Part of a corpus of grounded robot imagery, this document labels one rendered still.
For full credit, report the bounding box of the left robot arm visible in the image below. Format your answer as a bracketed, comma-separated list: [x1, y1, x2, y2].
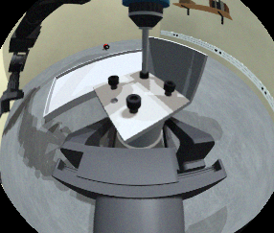
[3, 8, 43, 95]

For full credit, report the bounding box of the white l-shaped bracket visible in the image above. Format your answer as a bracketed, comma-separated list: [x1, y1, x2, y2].
[93, 36, 208, 144]

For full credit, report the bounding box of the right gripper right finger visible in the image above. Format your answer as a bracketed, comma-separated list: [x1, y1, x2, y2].
[162, 117, 215, 168]

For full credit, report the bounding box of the grey cylinder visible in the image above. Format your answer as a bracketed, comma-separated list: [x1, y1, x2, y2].
[117, 122, 165, 149]

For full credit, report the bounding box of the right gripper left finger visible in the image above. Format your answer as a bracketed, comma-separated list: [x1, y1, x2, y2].
[65, 116, 117, 148]

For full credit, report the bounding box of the white shallow rectangular tray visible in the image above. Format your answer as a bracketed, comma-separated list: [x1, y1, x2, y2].
[44, 49, 142, 121]

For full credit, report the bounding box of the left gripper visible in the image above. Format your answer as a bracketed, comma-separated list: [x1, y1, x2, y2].
[26, 0, 91, 23]

